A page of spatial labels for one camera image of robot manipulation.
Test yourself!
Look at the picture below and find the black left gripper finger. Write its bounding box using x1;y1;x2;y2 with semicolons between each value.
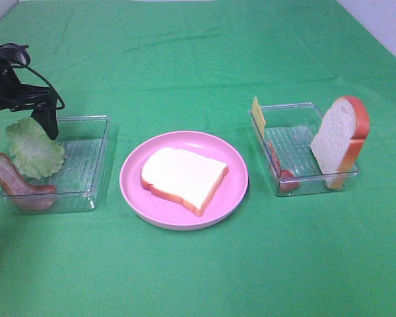
30;110;59;141

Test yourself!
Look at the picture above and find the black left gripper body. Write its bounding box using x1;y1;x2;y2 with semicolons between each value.
0;43;58;112

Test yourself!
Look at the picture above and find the toy lettuce leaf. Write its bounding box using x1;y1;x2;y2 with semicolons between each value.
5;117;65;180

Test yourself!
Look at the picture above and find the thick toy bacon strip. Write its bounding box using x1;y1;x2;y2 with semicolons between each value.
0;153;56;211

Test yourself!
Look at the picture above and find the toy bread slice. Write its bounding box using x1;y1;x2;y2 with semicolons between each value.
141;147;229;217
310;96;370;190

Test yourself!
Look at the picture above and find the left clear plastic tray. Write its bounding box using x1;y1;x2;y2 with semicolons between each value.
0;115;112;214

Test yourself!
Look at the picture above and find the clear plastic tray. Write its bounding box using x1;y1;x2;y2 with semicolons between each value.
249;102;360;196
0;115;112;214

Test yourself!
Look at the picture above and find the green tablecloth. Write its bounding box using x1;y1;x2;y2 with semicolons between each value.
0;1;396;316

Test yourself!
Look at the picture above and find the pink round plate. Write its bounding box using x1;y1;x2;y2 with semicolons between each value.
119;131;248;230

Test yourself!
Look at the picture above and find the yellow toy cheese slice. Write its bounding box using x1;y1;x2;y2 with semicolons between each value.
251;96;266;138

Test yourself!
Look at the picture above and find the right clear plastic tray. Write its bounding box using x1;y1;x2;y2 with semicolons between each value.
249;102;360;196

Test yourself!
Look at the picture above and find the thin toy bacon strip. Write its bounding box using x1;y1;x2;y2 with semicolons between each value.
267;142;300;193

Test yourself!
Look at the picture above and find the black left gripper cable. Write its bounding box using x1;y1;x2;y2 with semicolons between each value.
0;42;66;112

